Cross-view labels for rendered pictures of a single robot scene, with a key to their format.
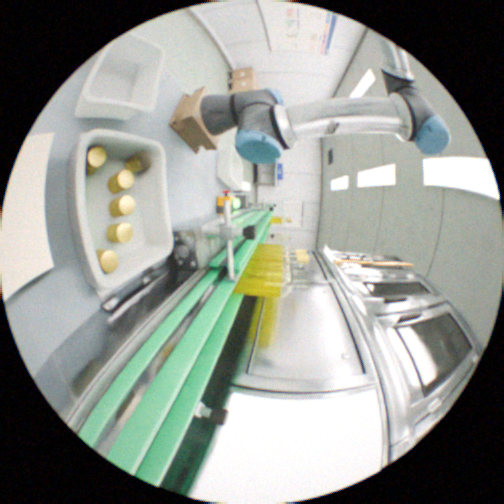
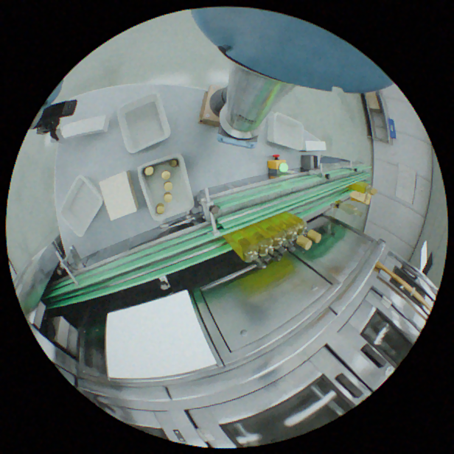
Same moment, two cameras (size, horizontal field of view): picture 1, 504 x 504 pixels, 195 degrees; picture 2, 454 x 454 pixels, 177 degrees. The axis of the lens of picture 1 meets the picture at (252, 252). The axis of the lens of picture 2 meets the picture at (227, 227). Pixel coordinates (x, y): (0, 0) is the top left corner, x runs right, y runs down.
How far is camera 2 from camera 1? 41 cm
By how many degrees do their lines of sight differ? 54
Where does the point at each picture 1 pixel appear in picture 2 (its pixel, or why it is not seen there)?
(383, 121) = (248, 89)
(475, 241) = not seen: outside the picture
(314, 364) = (225, 315)
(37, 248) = (130, 205)
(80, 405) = (127, 252)
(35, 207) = (127, 194)
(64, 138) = (134, 161)
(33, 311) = (127, 222)
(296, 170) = (407, 131)
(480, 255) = not seen: outside the picture
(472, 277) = not seen: outside the picture
